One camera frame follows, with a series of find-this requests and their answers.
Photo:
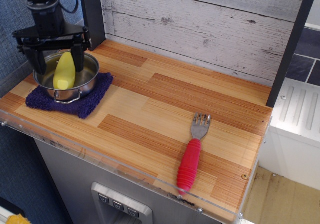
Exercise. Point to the yellow toy banana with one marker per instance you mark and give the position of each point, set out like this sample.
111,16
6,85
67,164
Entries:
65,73

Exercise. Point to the purple folded cloth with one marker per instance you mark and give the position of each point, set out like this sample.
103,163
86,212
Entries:
39,99

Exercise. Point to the left dark vertical post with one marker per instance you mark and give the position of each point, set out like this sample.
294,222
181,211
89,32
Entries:
93,20

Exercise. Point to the white ribbed sink unit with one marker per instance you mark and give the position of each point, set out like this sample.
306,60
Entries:
291,145

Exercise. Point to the clear acrylic table edge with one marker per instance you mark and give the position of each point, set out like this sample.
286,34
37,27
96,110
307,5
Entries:
142,165

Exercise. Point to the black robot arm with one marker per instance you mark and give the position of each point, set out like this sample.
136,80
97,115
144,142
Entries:
51,32

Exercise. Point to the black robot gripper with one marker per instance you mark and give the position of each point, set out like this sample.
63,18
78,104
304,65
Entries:
51,32

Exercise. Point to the dark vertical post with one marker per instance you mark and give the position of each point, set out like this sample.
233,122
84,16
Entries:
93,20
296,33

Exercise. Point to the yellow black object bottom left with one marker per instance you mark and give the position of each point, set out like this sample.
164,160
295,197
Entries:
17,219

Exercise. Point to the silver panel with buttons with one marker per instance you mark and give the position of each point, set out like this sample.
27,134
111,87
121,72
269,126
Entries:
116,208

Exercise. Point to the small stainless steel pot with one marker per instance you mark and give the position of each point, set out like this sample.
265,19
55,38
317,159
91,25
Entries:
84,84

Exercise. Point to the right dark vertical post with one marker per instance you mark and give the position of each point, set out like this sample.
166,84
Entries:
296,33

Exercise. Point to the red handled metal fork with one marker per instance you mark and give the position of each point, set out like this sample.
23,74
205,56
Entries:
187,171

